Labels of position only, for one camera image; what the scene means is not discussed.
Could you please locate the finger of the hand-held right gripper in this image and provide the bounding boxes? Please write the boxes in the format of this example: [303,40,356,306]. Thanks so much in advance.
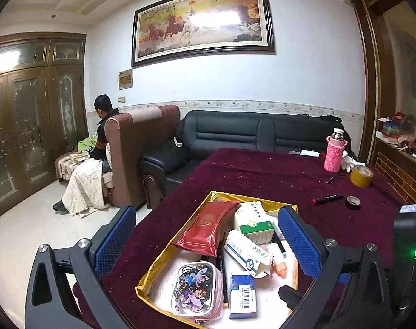
[278,286,309,311]

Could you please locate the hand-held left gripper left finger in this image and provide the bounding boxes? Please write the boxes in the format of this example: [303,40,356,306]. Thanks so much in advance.
[25,205,137,329]

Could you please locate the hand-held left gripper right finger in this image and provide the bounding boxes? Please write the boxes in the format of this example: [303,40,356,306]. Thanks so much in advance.
[277,206,390,329]

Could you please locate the gold rimmed tray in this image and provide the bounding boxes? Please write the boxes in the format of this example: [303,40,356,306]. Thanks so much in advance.
[135,190,299,323]

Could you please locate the white bottle with orange cap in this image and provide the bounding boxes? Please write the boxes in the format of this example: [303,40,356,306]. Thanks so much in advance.
[266,243,288,277]

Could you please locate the blue white barcode box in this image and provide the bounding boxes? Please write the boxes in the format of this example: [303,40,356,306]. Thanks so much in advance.
[229,274,257,319]

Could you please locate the beige green medicine box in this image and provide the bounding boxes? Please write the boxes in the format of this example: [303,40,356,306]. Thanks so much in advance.
[233,202,275,245]

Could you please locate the white box with blue logo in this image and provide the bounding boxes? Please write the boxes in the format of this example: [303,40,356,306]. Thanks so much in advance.
[223,229,273,279]

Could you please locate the black marker with blue tip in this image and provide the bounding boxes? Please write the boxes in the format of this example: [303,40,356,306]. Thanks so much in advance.
[218,245,229,304]

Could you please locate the shiny red pouch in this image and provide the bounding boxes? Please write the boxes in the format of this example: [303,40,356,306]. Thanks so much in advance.
[173,200,241,257]

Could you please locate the clear cartoon zip pouch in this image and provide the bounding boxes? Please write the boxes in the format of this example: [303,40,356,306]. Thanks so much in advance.
[170,261,225,323]

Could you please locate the black marker with red end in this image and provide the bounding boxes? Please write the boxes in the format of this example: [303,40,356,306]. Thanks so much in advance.
[311,194,344,206]

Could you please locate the white blanket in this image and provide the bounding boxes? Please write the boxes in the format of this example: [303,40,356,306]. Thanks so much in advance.
[62,159,107,217]

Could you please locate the burgundy tablecloth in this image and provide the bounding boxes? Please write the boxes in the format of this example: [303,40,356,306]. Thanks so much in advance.
[73,147,411,329]

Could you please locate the brown packing tape roll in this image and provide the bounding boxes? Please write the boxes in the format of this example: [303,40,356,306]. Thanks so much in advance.
[349,164,375,188]

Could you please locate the floral bedding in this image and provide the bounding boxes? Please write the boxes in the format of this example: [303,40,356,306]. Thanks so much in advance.
[55,140,92,182]

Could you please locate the brown armchair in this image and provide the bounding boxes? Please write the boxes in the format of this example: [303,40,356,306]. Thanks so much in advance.
[103,104,181,211]

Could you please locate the white glove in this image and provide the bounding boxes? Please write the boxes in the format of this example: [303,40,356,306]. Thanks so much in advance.
[341,151,357,172]

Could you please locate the bottle with pink knitted sleeve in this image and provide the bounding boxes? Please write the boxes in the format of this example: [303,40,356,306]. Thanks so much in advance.
[324,127,348,173]

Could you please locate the pile of small clutter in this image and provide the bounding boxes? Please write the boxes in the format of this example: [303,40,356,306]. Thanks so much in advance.
[398,134,416,165]

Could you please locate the blue green carton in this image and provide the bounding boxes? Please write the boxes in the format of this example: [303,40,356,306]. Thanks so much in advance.
[377,110,409,138]

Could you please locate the black leather sofa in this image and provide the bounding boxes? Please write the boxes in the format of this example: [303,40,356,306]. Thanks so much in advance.
[139,110,352,209]

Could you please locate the wooden glass door cabinet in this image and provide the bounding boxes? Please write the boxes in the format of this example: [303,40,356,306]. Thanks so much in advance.
[0,32,89,225]

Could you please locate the framed horse painting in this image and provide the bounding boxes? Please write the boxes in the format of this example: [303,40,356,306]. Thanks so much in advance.
[131,0,276,68]

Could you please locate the small wall plaque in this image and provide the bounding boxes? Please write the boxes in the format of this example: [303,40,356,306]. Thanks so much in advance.
[118,69,134,90]

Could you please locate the wooden door frame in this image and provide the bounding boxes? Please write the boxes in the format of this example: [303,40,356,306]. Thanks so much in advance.
[347,0,400,165]

